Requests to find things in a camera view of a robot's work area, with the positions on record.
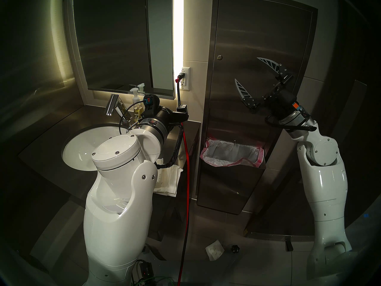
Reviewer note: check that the framed wall mirror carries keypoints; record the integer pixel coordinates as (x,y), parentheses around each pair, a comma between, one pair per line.
(113,44)

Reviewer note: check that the pump soap bottle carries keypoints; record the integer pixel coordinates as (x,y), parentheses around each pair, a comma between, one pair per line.
(137,112)

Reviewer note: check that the stainless waste bin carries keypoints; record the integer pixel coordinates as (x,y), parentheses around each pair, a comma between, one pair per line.
(226,190)

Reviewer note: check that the chrome sink faucet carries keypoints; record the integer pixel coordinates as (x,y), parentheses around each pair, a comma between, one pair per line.
(110,105)

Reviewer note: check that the stainless steel wall panel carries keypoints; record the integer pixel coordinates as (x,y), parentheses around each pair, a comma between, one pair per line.
(210,88)

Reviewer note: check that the crumpled white paper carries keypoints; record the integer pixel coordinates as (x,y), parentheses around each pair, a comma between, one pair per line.
(214,250)

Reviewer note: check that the dark vanity counter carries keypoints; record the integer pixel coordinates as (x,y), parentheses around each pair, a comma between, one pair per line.
(41,151)

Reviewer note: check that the stainless towel dispenser door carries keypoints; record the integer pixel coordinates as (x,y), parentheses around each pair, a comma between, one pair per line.
(253,35)

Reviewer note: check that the metal partition foot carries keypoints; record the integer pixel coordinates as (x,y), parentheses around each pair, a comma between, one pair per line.
(288,245)

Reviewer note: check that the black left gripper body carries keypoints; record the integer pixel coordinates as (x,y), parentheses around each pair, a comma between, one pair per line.
(171,115)

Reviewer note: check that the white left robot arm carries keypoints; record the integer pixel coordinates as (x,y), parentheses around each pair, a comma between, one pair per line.
(119,214)

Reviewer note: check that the vertical wall light strip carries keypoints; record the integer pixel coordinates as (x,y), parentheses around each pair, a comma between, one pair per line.
(178,26)

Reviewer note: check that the plain folded paper towel stack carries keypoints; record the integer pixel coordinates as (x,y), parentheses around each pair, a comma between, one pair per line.
(171,181)

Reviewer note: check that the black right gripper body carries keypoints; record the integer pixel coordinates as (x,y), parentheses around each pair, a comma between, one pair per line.
(282,102)

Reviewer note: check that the white wall outlet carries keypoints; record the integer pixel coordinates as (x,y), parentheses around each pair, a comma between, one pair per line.
(186,82)

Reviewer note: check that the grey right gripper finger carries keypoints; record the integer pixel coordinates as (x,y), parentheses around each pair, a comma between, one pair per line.
(272,63)
(243,91)

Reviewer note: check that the black star knob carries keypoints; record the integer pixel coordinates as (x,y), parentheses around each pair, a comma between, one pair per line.
(235,248)

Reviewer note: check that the black electronics box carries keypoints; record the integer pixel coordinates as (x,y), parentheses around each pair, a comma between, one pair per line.
(146,272)

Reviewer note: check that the white round sink basin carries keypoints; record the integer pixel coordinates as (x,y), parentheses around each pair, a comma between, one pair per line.
(79,148)

